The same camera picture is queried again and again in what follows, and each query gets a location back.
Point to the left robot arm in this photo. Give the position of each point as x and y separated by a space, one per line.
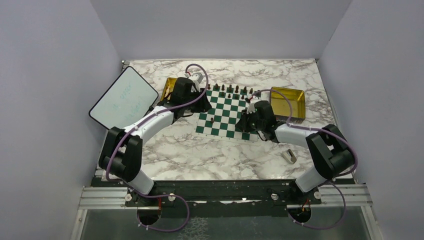
122 150

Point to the beige black small device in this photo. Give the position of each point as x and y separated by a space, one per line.
289 156

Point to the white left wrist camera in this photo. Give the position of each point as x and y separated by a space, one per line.
196 79

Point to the green white chess board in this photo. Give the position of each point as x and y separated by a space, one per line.
226 113

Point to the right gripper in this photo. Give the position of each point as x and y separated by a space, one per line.
242 124

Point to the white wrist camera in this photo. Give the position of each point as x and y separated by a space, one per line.
251 109
196 79

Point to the black mounting rail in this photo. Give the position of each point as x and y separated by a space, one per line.
201 198

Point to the gold tin with dark pieces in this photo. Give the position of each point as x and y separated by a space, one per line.
281 107

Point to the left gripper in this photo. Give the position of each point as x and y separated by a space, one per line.
204 105

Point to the gold tin with light pieces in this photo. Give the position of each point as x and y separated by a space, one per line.
168 88

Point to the small whiteboard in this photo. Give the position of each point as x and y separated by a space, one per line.
125 102

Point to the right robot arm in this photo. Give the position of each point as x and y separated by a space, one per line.
329 150

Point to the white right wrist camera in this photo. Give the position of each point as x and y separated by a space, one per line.
251 109

